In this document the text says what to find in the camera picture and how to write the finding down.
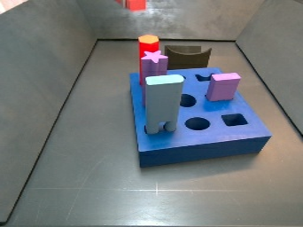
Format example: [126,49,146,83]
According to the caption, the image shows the red rectangular block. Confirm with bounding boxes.
[114,0,146,12]

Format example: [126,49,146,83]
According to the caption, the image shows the blue shape board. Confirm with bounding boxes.
[129,67,271,168]

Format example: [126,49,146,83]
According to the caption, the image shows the black curved fixture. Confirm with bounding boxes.
[164,45,212,69]

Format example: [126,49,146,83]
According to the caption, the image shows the light blue arch block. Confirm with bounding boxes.
[145,74,184,134]

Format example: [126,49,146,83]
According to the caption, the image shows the purple star peg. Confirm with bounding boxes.
[140,51,168,105]

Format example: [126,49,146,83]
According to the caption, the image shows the purple rectangular block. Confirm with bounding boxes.
[205,73,241,101]

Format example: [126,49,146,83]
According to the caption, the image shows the red hexagonal peg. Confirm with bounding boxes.
[138,35,158,85]

